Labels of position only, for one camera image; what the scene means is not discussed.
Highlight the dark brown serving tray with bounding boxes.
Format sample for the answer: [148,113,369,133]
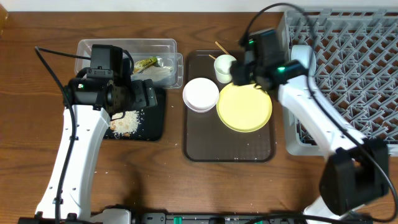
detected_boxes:
[183,50,275,162]

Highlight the yellow plate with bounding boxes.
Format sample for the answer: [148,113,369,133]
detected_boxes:
[216,83,272,133]

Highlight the black plastic tray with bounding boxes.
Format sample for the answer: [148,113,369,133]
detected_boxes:
[103,87,166,141]

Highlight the light blue bowl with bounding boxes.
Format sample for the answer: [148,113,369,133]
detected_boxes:
[290,45,317,76]

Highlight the green snack wrapper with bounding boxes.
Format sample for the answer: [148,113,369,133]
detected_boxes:
[133,57,157,73]

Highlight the white cup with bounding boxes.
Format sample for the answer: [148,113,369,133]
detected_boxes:
[214,54,236,84]

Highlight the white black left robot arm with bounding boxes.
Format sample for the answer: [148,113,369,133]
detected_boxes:
[33,78,157,223]

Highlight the clear plastic bin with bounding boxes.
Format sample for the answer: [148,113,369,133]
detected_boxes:
[76,39,183,89]

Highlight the rice and nut scraps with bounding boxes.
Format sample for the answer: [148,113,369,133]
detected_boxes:
[109,111,144,138]

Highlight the white tissue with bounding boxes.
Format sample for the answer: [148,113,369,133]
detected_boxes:
[131,66,175,86]

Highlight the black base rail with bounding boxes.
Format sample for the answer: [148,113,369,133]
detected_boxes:
[17,212,374,224]

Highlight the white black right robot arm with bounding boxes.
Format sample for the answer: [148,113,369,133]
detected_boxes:
[230,50,397,223]

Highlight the upper wooden chopstick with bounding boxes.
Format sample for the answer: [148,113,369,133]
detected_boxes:
[215,41,230,55]

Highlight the pink bowl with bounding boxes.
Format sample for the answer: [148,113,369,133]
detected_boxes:
[183,78,220,113]

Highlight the grey dishwasher rack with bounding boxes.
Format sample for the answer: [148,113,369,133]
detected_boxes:
[276,7,398,157]

